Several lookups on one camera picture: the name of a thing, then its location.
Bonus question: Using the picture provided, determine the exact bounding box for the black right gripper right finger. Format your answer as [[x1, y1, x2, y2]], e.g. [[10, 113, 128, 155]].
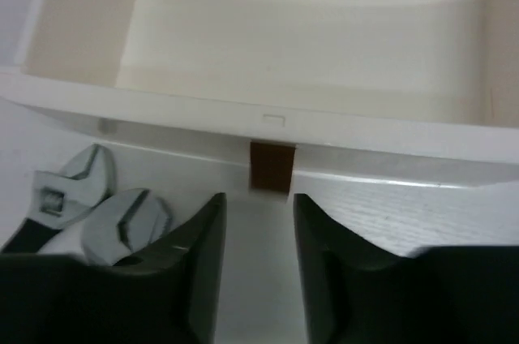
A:
[[294, 194, 518, 343]]

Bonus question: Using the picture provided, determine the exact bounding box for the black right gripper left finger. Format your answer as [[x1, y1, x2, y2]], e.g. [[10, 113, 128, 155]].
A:
[[1, 193, 226, 343]]

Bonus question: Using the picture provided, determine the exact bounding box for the white bottom drawer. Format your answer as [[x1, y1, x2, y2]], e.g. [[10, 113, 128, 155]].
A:
[[1, 0, 518, 187]]

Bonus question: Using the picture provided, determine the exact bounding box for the red handled adjustable wrench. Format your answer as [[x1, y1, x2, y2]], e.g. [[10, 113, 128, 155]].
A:
[[80, 187, 175, 268]]

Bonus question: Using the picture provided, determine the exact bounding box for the black handled adjustable wrench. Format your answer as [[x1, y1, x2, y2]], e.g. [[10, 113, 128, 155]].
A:
[[1, 144, 116, 254]]

